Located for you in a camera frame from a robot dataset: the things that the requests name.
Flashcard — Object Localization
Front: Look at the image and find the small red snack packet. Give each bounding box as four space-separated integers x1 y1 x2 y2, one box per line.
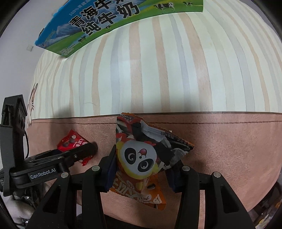
57 129 94 166

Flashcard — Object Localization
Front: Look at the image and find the orange panda snack packet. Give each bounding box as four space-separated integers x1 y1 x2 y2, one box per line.
110 113 194 210

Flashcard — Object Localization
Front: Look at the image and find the striped pink cat blanket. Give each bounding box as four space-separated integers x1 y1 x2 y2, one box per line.
27 1 281 210

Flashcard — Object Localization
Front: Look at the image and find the cardboard milk box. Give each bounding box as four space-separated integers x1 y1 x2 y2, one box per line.
35 0 204 58

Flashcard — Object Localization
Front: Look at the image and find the white wall switch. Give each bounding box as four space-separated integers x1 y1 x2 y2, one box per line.
26 45 33 51

